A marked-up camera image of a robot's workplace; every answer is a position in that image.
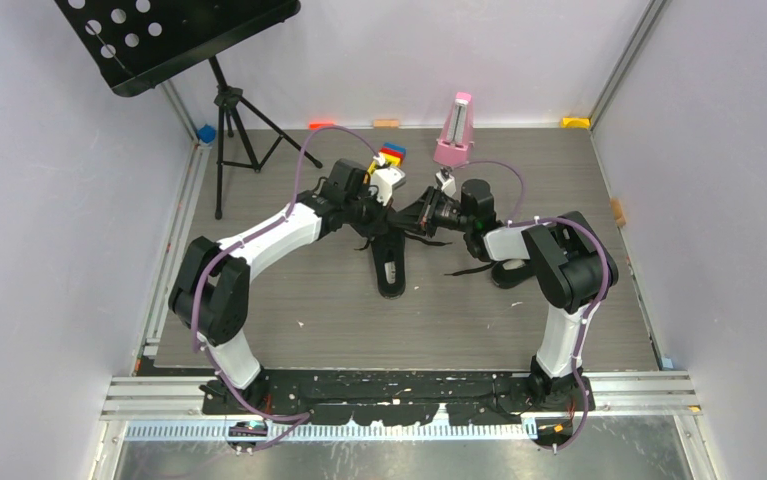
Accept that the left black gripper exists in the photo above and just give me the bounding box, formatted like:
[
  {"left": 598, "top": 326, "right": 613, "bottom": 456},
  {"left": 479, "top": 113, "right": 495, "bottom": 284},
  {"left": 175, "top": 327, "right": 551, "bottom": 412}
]
[{"left": 343, "top": 184, "right": 392, "bottom": 241}]

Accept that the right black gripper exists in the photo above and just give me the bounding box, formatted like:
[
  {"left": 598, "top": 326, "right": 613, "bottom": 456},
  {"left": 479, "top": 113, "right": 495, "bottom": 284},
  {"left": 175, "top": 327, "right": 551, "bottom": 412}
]
[{"left": 388, "top": 186, "right": 473, "bottom": 239}]

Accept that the black canvas shoe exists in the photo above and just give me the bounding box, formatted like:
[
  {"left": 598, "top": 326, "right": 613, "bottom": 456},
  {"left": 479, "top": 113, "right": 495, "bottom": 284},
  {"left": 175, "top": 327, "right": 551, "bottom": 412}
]
[
  {"left": 446, "top": 259, "right": 536, "bottom": 290},
  {"left": 354, "top": 227, "right": 450, "bottom": 299}
]

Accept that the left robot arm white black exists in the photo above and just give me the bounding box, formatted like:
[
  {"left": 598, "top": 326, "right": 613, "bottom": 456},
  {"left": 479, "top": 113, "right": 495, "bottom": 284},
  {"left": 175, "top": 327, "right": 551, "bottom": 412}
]
[{"left": 168, "top": 159, "right": 405, "bottom": 414}]

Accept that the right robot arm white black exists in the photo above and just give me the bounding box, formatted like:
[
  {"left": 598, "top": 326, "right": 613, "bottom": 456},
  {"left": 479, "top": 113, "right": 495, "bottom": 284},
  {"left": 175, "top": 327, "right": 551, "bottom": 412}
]
[{"left": 389, "top": 179, "right": 619, "bottom": 411}]

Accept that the yellow toy brick block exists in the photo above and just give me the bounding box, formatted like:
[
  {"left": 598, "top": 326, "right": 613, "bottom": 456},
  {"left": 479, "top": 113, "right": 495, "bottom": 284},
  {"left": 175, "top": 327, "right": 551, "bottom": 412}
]
[{"left": 367, "top": 142, "right": 406, "bottom": 175}]

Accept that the tan wooden block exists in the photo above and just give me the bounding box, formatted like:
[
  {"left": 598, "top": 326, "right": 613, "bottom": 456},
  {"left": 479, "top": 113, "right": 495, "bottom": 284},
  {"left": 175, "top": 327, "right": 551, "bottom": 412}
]
[{"left": 372, "top": 119, "right": 400, "bottom": 129}]

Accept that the pink metronome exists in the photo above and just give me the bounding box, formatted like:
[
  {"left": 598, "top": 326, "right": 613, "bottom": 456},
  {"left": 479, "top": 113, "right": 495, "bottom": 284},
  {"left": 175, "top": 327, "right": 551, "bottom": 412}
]
[{"left": 433, "top": 92, "right": 474, "bottom": 169}]

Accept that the blue corner block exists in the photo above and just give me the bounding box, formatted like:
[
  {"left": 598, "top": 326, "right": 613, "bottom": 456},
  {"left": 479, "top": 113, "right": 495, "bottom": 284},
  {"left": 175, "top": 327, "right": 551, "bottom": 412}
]
[{"left": 196, "top": 125, "right": 217, "bottom": 145}]

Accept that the yellow corner block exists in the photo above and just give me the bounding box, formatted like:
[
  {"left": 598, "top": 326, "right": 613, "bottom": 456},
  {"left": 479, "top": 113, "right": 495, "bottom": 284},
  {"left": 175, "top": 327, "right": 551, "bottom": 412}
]
[{"left": 560, "top": 117, "right": 591, "bottom": 130}]

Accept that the wooden block right edge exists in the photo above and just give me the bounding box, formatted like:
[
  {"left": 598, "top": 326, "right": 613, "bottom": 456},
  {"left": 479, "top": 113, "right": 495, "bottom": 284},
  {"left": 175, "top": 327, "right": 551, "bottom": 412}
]
[{"left": 610, "top": 198, "right": 627, "bottom": 228}]

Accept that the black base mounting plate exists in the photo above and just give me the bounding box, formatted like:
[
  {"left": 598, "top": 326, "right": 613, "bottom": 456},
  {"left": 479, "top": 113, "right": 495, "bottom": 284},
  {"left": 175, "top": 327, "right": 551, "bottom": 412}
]
[{"left": 199, "top": 369, "right": 595, "bottom": 426}]

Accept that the black music stand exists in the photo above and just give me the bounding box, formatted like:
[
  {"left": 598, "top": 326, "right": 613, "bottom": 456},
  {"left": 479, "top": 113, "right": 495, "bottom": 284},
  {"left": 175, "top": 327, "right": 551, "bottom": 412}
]
[{"left": 53, "top": 0, "right": 324, "bottom": 221}]

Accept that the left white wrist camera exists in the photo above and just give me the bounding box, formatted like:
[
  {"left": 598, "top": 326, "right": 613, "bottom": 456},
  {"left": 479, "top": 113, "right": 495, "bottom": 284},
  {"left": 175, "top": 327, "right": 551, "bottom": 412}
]
[{"left": 368, "top": 152, "right": 405, "bottom": 206}]

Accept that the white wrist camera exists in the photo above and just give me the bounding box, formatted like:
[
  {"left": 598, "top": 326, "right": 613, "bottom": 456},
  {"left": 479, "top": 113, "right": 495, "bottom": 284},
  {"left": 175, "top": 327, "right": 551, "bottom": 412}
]
[
  {"left": 368, "top": 152, "right": 405, "bottom": 206},
  {"left": 435, "top": 167, "right": 457, "bottom": 198}
]

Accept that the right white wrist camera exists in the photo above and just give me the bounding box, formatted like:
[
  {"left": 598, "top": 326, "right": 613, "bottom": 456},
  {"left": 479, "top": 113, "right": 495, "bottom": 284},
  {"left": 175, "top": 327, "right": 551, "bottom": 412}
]
[{"left": 435, "top": 167, "right": 457, "bottom": 198}]

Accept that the orange block at wall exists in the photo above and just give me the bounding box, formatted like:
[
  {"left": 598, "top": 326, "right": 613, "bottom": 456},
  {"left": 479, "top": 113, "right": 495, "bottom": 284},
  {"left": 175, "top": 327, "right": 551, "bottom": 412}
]
[{"left": 308, "top": 121, "right": 335, "bottom": 131}]

